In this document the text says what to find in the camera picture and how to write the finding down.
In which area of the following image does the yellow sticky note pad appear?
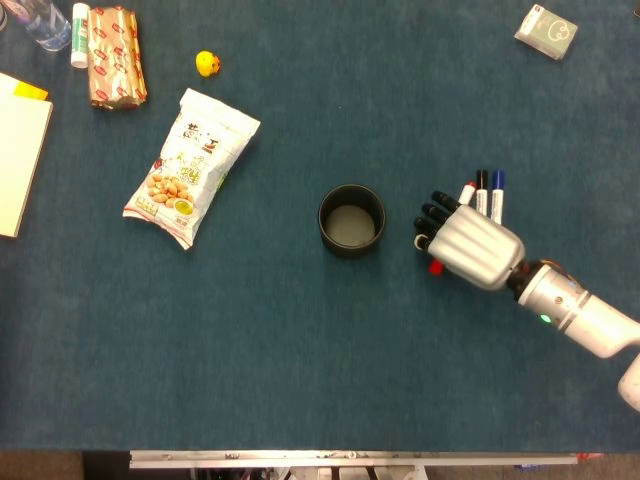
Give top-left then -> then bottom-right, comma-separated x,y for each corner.
13,81 -> 50,102

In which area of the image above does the black round cup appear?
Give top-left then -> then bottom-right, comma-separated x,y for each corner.
317,183 -> 388,260

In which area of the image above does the white paper notepad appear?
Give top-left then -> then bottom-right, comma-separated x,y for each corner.
0,72 -> 54,239

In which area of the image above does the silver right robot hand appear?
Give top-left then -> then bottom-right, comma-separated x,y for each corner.
412,189 -> 526,292

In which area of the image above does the clear plastic water bottle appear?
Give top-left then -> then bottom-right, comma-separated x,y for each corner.
2,0 -> 73,54

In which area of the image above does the blue felt table mat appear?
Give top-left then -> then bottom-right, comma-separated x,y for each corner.
0,0 -> 640,454

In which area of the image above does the white peanut snack bag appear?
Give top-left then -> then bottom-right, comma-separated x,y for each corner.
122,87 -> 262,251

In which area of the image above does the grey-green tissue pack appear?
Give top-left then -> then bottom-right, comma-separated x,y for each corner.
514,3 -> 579,62

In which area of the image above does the white glue stick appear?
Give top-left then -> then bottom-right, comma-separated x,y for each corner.
70,2 -> 91,69

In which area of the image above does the black marker pen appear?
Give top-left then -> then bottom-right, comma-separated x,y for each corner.
474,169 -> 490,217

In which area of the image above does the golden foil snack pack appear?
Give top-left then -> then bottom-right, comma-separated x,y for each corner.
87,5 -> 149,111

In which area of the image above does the blue marker pen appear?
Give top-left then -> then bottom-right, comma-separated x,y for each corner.
489,169 -> 507,226

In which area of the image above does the aluminium table edge rail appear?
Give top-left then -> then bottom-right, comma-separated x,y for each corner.
128,449 -> 580,470

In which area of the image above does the yellow rubber duck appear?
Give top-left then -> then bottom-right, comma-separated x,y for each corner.
195,49 -> 222,78

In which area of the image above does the red marker pen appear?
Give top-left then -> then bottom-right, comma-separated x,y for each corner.
427,180 -> 479,276

